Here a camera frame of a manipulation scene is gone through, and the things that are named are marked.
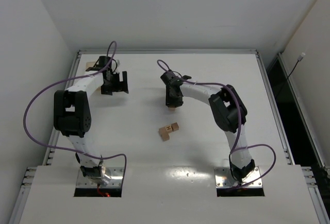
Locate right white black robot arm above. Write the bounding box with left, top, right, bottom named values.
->
left=160, top=71, right=255, bottom=182

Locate black cable at right base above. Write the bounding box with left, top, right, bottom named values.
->
left=228, top=152, right=239, bottom=181

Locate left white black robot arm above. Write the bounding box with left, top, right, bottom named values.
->
left=54, top=56, right=129, bottom=184

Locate transparent orange plastic container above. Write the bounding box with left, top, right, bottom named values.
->
left=86, top=62, right=95, bottom=71

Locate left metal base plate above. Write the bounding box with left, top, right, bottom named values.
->
left=76, top=167, right=124, bottom=189

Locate black wall cable white plug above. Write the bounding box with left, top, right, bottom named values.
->
left=286, top=52, right=306, bottom=81

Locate front left wooden block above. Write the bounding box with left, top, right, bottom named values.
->
left=159, top=127, right=170, bottom=142

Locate wooden block letter H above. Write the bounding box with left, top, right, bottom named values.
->
left=165, top=125, right=173, bottom=133

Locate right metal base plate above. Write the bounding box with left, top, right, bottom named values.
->
left=214, top=167, right=263, bottom=189

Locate wooden cube beside H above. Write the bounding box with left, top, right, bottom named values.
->
left=171, top=123, right=179, bottom=132

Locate metal base plate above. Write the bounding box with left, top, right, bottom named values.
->
left=76, top=167, right=124, bottom=189
left=214, top=167, right=263, bottom=189

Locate red wire under left base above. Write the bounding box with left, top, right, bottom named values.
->
left=96, top=185, right=111, bottom=198

